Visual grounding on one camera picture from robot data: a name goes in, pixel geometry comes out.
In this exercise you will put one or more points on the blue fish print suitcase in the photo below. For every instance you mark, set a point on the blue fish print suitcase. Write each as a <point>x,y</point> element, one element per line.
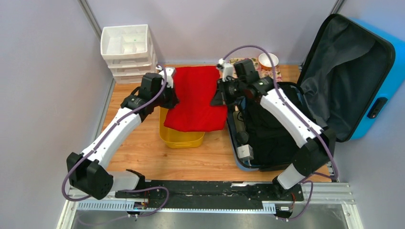
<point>350,73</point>

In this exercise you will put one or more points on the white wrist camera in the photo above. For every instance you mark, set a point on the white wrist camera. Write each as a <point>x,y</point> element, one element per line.
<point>167,73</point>
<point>226,69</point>

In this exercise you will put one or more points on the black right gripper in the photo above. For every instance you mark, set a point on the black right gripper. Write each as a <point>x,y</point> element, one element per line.
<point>218,99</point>

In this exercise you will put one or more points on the white plastic drawer unit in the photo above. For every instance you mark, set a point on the white plastic drawer unit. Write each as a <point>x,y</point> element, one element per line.
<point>128,51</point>

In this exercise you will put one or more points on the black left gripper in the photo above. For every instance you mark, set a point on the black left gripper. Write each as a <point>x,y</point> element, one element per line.
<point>174,100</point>

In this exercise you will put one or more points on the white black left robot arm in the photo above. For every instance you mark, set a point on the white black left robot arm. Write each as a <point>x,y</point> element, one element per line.
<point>87,171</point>

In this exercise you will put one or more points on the beige cylindrical bottle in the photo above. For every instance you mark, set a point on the beige cylindrical bottle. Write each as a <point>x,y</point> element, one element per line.
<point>238,121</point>

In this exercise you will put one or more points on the black round cap item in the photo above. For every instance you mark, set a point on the black round cap item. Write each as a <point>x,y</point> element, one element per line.
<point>242,137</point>

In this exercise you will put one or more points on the red cloth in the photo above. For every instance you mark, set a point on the red cloth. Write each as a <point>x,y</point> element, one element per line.
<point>195,87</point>

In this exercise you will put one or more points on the white square charger block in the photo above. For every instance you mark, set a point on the white square charger block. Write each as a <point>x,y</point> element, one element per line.
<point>245,153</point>

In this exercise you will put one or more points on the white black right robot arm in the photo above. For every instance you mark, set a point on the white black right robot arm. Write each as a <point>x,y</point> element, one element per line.
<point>316,145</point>

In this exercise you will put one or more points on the yellow plastic basket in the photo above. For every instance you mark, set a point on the yellow plastic basket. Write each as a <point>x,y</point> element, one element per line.
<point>176,139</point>

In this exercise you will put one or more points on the black folded garment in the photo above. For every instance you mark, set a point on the black folded garment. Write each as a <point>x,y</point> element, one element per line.
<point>271,143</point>

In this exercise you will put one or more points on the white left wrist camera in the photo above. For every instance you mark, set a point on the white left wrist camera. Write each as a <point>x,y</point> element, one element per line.
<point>167,73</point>

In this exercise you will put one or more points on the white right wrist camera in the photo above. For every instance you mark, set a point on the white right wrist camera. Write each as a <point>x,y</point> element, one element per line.
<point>226,69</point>

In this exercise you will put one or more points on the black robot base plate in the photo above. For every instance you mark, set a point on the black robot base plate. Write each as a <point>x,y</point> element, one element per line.
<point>211,194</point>

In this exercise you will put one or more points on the floral pattern tray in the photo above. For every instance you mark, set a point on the floral pattern tray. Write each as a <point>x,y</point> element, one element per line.
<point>263,71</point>

